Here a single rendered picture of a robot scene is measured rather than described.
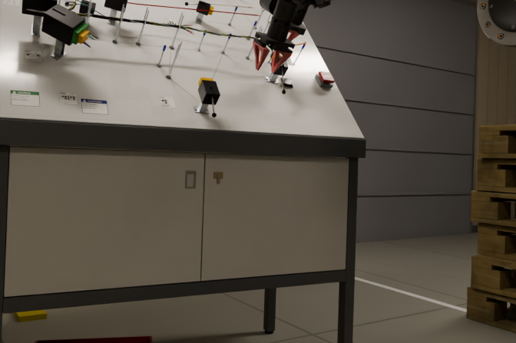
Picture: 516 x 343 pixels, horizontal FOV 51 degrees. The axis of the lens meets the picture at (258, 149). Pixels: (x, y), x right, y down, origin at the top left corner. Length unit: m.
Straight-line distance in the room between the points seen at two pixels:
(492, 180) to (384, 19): 3.02
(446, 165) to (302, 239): 4.49
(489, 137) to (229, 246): 1.61
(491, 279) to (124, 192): 1.94
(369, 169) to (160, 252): 3.89
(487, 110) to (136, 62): 5.60
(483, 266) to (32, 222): 2.15
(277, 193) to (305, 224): 0.16
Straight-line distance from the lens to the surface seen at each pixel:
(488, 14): 1.27
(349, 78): 5.20
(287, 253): 1.84
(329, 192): 1.90
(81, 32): 1.62
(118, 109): 1.60
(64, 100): 1.59
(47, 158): 1.56
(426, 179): 5.98
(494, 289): 2.94
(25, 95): 1.59
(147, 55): 1.82
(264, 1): 1.57
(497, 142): 2.89
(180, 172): 1.64
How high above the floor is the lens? 0.79
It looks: 1 degrees up
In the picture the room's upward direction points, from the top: 2 degrees clockwise
